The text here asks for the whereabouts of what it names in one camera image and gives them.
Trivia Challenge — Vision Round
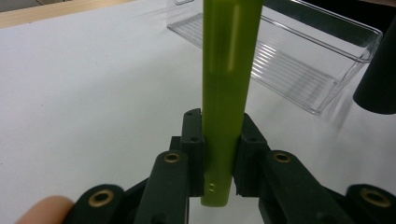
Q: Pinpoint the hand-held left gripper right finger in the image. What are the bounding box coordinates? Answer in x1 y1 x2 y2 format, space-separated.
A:
233 113 272 198

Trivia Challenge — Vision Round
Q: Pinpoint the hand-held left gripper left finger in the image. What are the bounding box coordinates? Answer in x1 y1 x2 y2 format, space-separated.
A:
169 107 205 198

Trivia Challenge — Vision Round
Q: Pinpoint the clear plastic tray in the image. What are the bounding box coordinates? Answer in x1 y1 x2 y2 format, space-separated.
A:
166 0 384 116

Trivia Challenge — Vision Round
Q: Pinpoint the white board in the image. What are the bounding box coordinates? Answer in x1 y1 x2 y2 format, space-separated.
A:
0 0 396 224

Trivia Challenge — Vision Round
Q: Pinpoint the wooden table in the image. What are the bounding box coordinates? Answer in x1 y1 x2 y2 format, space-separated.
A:
0 0 134 30

